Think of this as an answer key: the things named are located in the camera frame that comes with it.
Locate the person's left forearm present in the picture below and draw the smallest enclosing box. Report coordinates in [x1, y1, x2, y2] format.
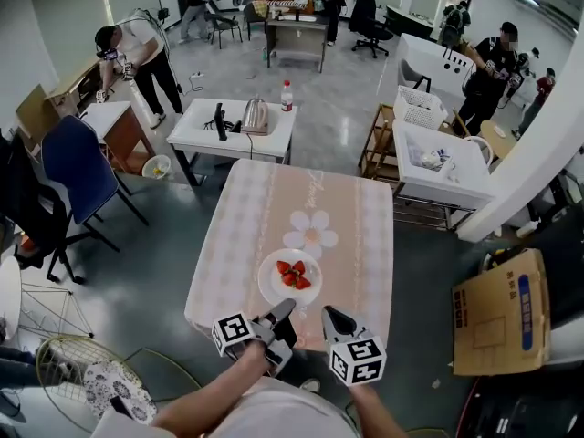
[150, 343, 269, 438]

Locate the steel kettle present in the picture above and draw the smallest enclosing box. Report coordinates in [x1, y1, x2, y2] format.
[239, 98, 270, 137]

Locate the wooden shelf rack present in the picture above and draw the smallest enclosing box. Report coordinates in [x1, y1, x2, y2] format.
[357, 102, 403, 183]

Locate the white counter with black holes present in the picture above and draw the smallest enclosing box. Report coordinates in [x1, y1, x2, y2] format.
[395, 32, 476, 98]

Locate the white perforated basket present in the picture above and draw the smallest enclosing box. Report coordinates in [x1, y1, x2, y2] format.
[392, 84, 450, 131]

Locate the floral seat cushion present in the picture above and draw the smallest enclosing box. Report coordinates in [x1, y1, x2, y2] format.
[82, 360, 159, 425]

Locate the blue chair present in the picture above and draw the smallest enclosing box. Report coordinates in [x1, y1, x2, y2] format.
[41, 114, 151, 228]

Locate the long light wooden desk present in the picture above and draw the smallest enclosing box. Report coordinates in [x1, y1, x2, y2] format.
[45, 56, 116, 119]

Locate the table with pink tablecloth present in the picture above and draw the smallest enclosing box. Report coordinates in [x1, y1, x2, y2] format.
[183, 158, 395, 353]

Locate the brown white-topped side desk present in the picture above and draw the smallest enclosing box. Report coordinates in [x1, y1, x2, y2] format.
[78, 99, 157, 175]

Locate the black office chair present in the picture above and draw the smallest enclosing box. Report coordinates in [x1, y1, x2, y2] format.
[0, 129, 121, 286]

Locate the brown cardboard box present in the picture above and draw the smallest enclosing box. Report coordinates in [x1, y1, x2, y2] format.
[451, 247, 552, 378]

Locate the black metal chair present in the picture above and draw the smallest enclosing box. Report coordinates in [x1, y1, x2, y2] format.
[209, 10, 245, 50]

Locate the white waste bin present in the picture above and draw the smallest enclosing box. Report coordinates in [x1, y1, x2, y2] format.
[141, 153, 172, 180]

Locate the gold wire chair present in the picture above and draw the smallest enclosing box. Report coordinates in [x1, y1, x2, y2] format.
[36, 334, 203, 435]

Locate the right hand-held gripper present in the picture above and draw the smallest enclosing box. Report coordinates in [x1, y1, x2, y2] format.
[320, 305, 388, 388]

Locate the person's white shirt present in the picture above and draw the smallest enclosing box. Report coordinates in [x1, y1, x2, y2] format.
[90, 375, 362, 438]

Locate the round wooden chair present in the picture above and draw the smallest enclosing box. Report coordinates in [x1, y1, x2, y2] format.
[464, 120, 517, 164]

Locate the white sink table with rack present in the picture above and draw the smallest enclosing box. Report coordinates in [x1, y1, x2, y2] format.
[391, 118, 496, 233]

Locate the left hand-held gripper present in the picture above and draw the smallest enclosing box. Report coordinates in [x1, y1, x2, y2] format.
[211, 297, 298, 378]

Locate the grey desk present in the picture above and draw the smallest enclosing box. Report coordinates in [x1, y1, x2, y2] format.
[265, 13, 330, 74]

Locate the white round plate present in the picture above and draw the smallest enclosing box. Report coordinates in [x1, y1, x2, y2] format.
[256, 247, 324, 307]

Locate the person's right forearm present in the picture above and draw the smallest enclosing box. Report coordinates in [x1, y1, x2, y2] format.
[348, 382, 410, 438]

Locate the black swivel chair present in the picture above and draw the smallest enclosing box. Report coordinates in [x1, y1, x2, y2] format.
[350, 15, 395, 60]

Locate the round white side table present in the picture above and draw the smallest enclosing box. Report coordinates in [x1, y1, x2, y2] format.
[0, 255, 95, 341]

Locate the black smartphone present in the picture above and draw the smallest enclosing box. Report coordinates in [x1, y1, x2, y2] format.
[109, 394, 134, 422]

